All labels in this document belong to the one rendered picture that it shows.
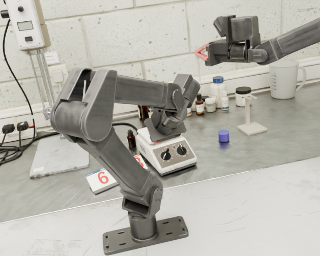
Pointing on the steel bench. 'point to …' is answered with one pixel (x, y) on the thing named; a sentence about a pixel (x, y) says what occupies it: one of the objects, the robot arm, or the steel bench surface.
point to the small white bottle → (224, 101)
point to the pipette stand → (251, 127)
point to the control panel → (176, 158)
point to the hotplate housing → (145, 148)
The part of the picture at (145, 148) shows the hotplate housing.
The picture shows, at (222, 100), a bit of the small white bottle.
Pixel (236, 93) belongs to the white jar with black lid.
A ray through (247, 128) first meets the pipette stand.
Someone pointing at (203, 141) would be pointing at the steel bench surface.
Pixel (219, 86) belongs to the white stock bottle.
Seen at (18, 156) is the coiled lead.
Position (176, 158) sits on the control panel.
